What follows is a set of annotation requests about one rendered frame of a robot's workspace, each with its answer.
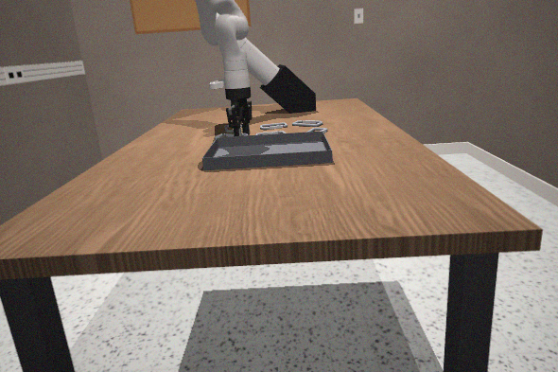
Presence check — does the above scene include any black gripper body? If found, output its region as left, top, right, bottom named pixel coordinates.
left=225, top=86, right=251, bottom=117

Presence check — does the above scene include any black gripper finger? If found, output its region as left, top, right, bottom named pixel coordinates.
left=241, top=101, right=252, bottom=135
left=226, top=105, right=244, bottom=136

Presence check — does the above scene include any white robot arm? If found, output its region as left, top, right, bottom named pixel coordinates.
left=195, top=0, right=279, bottom=89

